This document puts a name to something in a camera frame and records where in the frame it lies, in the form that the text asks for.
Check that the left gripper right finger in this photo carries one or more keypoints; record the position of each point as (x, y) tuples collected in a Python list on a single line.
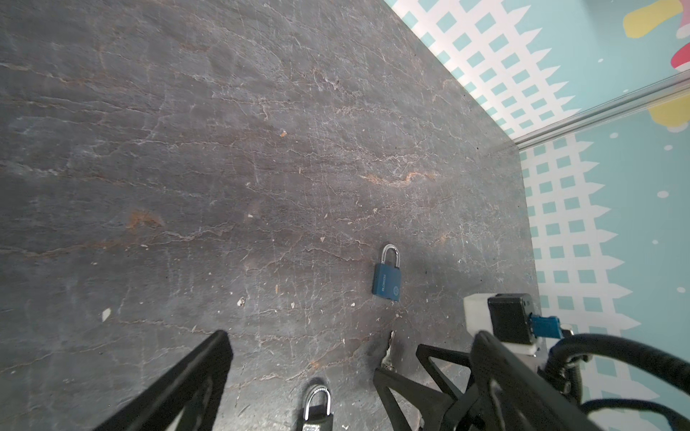
[(415, 398)]

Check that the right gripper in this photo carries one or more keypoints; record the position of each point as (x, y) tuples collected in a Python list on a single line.
[(502, 394)]

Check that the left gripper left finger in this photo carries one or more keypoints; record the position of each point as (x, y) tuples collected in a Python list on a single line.
[(186, 397)]

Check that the key for blue padlock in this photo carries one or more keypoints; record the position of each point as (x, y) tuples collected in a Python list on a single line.
[(387, 361)]

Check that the blue padlock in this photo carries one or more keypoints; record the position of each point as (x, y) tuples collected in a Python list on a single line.
[(387, 280)]

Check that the black padlock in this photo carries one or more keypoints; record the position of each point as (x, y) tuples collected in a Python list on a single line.
[(317, 410)]

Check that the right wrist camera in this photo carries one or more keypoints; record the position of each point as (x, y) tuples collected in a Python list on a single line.
[(512, 319)]

